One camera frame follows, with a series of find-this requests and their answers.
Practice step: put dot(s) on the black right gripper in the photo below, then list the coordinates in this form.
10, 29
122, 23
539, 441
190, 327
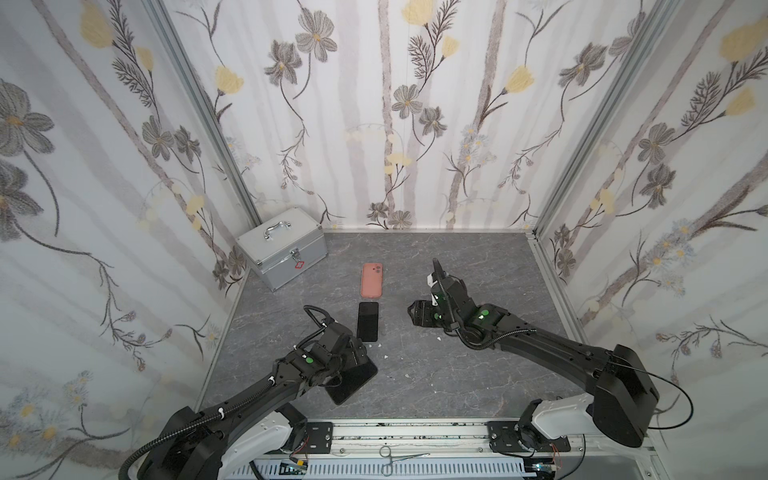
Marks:
441, 288

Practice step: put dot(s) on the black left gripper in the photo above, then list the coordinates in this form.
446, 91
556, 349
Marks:
349, 372

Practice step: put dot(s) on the phone with black screen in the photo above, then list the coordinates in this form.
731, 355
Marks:
368, 321

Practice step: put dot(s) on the pink phone case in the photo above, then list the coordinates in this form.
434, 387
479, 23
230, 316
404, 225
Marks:
372, 281

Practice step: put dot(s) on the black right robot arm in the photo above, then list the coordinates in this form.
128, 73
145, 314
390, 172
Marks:
618, 398

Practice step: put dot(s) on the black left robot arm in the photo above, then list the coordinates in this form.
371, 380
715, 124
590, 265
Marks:
193, 445

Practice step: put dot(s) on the silver aluminium case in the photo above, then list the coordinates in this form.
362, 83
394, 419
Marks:
284, 247

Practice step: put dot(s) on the metal forceps scissors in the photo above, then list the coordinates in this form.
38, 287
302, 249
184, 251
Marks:
391, 460

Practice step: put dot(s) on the white perforated cable tray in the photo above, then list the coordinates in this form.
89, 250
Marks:
418, 468

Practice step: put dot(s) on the aluminium corner frame post left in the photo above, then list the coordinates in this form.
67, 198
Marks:
203, 107

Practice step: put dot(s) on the aluminium corner frame post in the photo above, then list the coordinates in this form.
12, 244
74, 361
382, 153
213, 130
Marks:
638, 53
203, 107

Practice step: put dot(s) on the aluminium corner frame post right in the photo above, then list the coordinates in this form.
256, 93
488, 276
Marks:
638, 53

